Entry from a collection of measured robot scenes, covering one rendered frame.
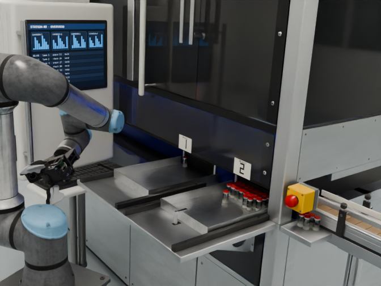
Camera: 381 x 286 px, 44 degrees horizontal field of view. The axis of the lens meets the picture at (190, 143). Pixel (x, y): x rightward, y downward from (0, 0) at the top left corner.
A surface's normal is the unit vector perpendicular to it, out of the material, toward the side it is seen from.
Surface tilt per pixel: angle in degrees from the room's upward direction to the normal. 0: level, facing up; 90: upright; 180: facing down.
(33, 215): 8
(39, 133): 90
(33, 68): 53
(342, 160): 90
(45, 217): 8
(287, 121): 90
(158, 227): 0
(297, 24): 90
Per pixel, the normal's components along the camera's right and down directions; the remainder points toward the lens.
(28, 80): 0.37, 0.17
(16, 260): 0.05, -0.95
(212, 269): -0.79, 0.14
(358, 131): 0.61, 0.26
